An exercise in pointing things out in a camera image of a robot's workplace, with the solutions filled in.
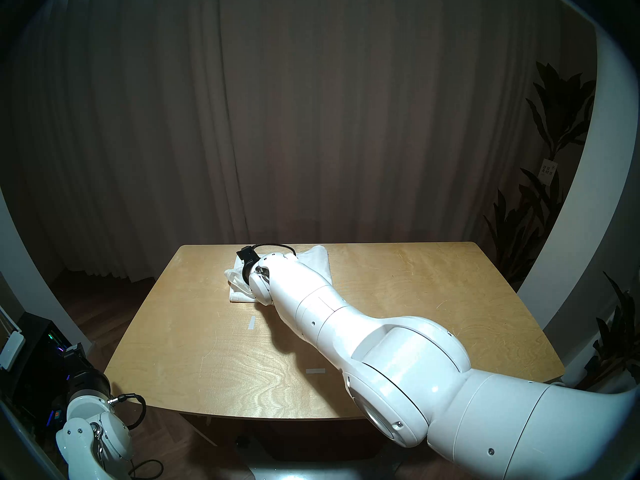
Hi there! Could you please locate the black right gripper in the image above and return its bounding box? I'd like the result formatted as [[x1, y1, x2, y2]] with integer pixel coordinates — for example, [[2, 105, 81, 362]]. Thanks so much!
[[239, 256, 261, 288]]

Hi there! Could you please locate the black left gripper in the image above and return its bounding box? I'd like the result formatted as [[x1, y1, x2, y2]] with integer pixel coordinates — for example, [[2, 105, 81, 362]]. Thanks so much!
[[63, 343, 112, 400]]

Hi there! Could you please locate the white shirt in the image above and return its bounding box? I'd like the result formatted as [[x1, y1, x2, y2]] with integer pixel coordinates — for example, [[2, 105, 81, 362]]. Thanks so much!
[[224, 244, 333, 305]]

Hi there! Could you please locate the black computer tower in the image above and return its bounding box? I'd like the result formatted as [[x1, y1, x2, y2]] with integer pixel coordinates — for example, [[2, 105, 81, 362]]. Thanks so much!
[[0, 311, 91, 435]]

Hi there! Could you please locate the brown pleated curtain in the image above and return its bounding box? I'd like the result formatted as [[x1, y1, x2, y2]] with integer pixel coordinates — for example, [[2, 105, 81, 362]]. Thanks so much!
[[0, 0, 596, 285]]

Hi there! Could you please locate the grey table base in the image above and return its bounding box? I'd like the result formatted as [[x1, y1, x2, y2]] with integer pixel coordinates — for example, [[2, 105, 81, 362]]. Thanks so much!
[[235, 429, 416, 480]]

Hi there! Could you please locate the tall dark leafy plant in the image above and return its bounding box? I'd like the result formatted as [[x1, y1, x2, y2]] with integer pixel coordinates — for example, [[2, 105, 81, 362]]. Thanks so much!
[[482, 61, 598, 290]]

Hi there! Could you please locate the small dark potted plant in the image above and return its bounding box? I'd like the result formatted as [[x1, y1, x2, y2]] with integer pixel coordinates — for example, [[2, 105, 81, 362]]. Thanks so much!
[[575, 271, 640, 390]]

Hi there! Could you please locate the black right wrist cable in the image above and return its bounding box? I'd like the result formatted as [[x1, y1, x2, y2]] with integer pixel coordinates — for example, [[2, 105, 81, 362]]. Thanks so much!
[[252, 243, 298, 257]]

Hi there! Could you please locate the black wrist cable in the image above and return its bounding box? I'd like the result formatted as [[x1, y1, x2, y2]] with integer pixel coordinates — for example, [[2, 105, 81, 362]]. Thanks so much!
[[252, 243, 298, 257], [107, 393, 148, 431]]

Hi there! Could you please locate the white wall box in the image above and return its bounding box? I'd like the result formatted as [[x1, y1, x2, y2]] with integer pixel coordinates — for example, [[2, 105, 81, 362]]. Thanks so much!
[[0, 329, 26, 372]]

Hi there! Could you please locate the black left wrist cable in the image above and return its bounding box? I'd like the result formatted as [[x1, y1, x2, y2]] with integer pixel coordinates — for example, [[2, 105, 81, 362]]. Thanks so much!
[[107, 393, 148, 431]]

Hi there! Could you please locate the black floor cable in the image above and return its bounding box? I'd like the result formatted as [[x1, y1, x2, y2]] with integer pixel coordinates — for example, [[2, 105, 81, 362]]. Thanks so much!
[[129, 459, 165, 480]]

